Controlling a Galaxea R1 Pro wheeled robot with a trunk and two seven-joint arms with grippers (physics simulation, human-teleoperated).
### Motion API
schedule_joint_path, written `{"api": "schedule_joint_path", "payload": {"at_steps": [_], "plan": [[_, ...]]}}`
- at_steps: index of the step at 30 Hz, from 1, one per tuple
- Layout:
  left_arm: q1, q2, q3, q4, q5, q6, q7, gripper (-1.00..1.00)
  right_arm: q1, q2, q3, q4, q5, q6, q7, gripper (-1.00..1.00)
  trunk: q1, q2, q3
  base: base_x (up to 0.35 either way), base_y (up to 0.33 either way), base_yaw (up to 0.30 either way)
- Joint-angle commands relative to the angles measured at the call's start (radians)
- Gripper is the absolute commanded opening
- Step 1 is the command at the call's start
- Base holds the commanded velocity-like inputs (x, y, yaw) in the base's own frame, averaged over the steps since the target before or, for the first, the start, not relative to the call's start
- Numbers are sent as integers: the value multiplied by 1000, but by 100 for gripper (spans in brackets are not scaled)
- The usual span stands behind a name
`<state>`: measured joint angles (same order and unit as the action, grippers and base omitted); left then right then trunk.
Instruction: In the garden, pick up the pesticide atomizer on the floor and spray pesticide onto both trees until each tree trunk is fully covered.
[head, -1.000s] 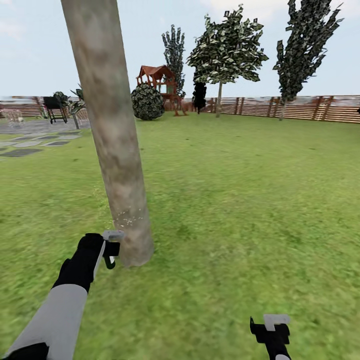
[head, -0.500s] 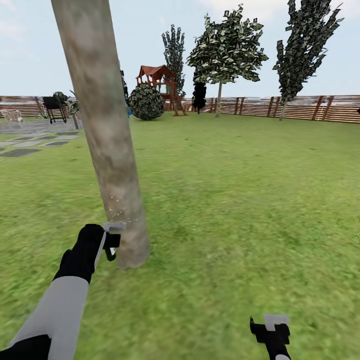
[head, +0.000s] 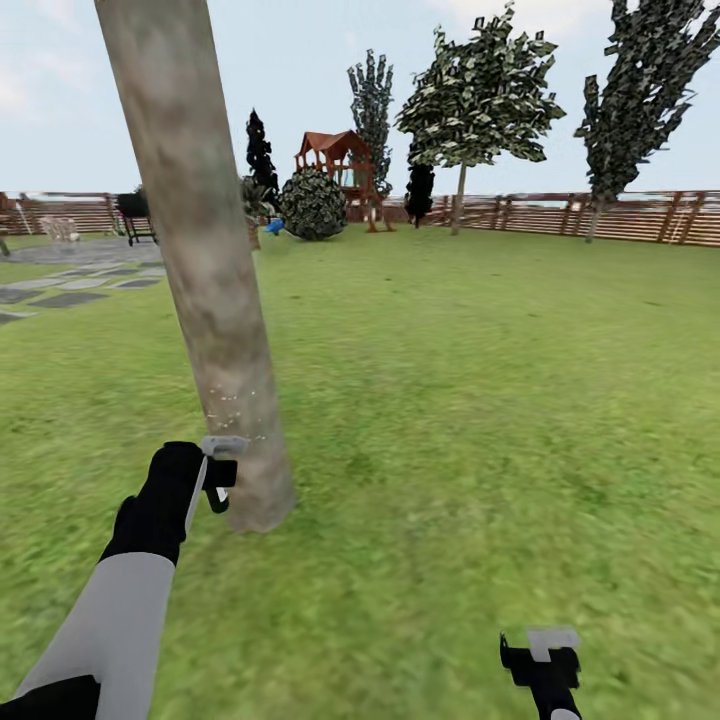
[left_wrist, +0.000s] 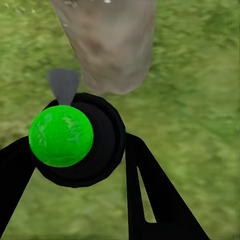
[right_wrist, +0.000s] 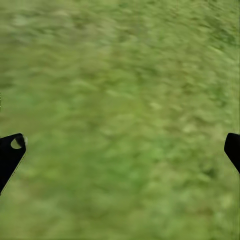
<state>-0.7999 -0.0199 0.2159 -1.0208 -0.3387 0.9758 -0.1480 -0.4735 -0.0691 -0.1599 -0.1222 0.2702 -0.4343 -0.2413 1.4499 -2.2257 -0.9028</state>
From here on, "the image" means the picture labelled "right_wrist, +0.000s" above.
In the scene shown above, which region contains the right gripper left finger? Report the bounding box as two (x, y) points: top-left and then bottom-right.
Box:
(0, 133), (28, 193)

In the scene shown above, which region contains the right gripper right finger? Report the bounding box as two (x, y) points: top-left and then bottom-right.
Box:
(224, 133), (240, 173)

